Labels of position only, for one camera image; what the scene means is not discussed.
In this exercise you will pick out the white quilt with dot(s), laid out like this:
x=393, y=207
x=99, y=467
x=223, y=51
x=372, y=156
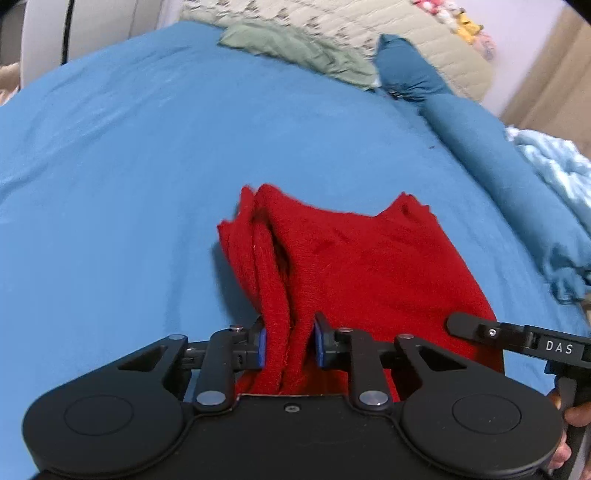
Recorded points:
x=554, y=157

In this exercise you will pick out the red knit sweater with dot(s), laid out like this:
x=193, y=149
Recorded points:
x=369, y=267

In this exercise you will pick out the white and grey wardrobe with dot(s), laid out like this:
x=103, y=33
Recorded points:
x=92, y=27

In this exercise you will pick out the beige cloth bag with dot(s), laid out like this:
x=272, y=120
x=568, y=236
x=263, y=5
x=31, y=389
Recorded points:
x=8, y=83

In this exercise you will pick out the cream quilted headboard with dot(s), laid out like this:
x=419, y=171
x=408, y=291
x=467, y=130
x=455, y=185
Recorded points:
x=369, y=27

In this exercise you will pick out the row of plush toys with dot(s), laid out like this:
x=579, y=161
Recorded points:
x=455, y=21

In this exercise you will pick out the blue pillow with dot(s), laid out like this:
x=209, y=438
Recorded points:
x=411, y=71

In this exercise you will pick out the beige curtain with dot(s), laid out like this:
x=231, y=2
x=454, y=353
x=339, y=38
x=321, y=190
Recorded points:
x=549, y=83

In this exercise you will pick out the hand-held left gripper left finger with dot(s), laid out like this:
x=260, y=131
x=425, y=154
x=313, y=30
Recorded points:
x=262, y=349

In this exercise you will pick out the green pillow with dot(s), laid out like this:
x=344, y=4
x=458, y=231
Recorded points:
x=300, y=48

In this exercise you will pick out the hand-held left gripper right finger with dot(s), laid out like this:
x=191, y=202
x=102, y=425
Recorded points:
x=318, y=347

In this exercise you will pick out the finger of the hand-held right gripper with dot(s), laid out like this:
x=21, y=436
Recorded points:
x=480, y=331

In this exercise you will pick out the blue duvet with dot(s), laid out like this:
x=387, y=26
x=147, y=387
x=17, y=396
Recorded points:
x=508, y=166

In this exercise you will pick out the person's right hand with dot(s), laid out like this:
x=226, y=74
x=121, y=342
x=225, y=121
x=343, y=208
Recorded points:
x=581, y=415

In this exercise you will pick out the bed with blue sheet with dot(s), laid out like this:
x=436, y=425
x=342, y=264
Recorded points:
x=115, y=184

